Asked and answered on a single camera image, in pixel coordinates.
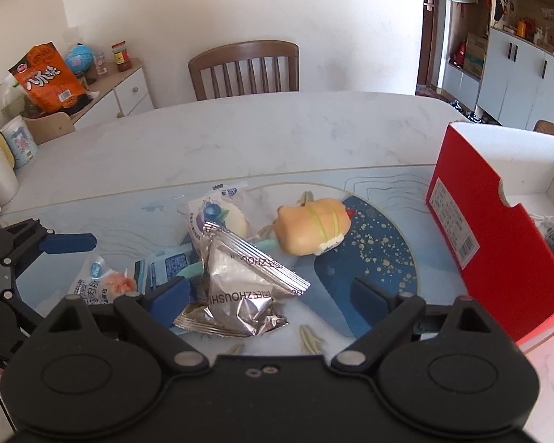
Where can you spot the white printed cup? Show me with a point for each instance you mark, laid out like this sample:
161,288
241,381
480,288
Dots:
21,143

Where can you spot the blue snack packet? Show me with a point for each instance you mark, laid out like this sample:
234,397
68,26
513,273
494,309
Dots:
171,265

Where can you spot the blue globe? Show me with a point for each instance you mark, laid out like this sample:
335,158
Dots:
77,61

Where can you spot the small clear glass jar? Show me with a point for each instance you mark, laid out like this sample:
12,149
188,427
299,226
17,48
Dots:
100,64

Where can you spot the white marble desktop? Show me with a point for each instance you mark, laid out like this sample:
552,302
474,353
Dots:
258,134

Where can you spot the orange snack bag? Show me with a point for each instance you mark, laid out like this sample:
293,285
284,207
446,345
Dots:
46,83

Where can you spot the grey white wall cabinet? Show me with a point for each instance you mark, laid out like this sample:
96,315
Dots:
517,78

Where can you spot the white snack packet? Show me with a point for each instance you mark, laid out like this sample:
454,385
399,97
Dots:
97,281

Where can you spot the brown cardboard carton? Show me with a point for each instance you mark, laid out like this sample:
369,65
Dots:
475,55

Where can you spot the white kettle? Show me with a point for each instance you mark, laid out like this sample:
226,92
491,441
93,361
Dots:
0,184

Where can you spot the yellow squishy animal toy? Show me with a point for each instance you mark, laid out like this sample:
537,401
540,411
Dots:
309,228

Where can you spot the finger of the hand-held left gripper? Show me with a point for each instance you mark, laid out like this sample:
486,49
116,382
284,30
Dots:
4,327
69,243

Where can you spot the red bottle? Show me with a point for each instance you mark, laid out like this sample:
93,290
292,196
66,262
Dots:
458,53

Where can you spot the white low cabinet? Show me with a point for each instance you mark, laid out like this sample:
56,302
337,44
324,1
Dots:
124,97

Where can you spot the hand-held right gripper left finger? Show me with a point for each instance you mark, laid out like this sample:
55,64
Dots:
168,300

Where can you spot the black figure decoration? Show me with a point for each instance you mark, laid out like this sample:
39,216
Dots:
501,4

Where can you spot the red lidded sauce jar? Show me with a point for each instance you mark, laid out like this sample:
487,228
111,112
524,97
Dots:
121,57

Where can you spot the red cardboard box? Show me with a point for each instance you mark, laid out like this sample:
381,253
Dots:
498,249

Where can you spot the clear green plastic bag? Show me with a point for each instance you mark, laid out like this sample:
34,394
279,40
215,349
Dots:
11,99

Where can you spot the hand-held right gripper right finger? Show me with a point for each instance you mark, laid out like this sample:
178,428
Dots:
374,304

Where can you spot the dark wooden slatted chair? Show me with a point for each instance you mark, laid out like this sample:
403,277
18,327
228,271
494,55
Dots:
244,69

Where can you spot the blue printed table mat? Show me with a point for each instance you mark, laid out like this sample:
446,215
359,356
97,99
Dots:
374,249

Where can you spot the silver foil snack packet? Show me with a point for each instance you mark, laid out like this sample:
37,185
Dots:
240,286

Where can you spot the dark brown door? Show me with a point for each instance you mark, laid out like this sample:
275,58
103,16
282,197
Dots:
431,32

